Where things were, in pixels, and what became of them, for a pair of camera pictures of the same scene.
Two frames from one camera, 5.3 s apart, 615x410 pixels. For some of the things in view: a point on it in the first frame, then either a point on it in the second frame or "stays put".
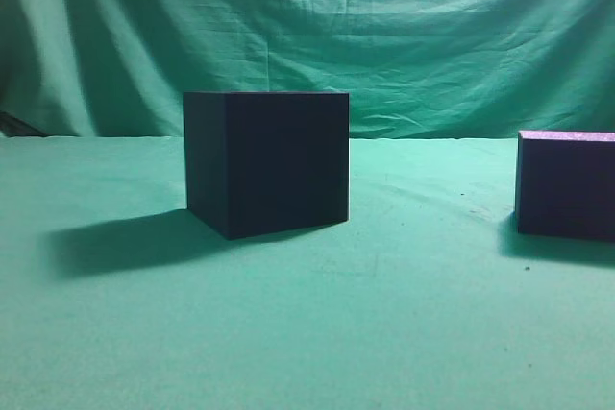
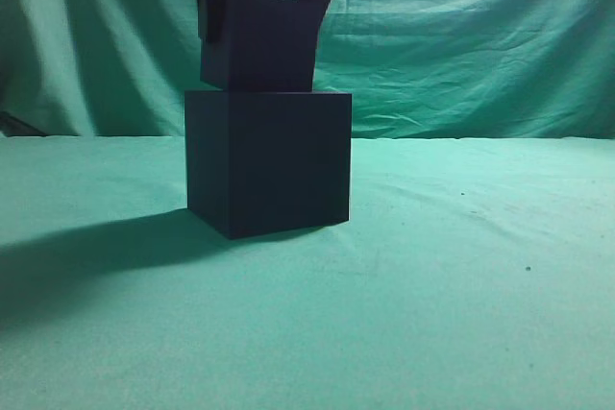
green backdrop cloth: [429, 43] stays put
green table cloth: [114, 295] stays put
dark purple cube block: [565, 184] to [267, 45]
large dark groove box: [264, 162] stays put
